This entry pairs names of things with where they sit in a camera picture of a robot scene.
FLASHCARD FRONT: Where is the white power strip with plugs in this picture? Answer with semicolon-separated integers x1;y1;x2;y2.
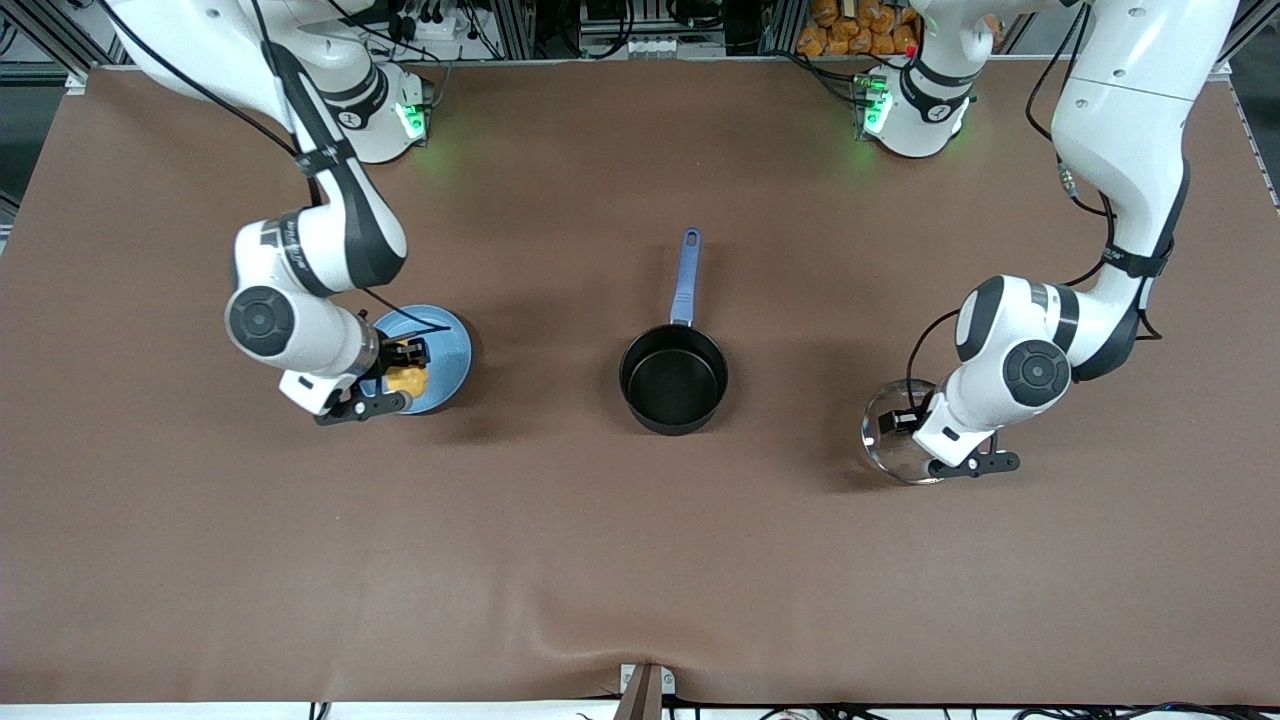
385;0;481;43

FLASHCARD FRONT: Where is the black pot with blue handle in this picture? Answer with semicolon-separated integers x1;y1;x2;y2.
619;227;730;437

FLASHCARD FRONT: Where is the yellow potato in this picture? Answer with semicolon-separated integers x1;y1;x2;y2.
385;340;429;398

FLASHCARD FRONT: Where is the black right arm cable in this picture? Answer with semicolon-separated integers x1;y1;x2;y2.
105;0;453;336

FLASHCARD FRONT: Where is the aluminium frame profile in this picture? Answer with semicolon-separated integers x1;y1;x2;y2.
0;0;131;96
1205;0;1280;83

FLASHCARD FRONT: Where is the glass lid with blue knob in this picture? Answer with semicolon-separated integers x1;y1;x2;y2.
860;378;946;486

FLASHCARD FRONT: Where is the white terminal strip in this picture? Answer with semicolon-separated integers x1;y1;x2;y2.
583;35;728;58

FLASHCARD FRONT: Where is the brown table mat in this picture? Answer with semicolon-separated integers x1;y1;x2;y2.
0;55;1280;707

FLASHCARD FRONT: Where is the bag of orange items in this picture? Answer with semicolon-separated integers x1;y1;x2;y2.
797;0;921;58

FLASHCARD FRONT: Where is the blue round plate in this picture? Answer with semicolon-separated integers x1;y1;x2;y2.
355;304;474;416

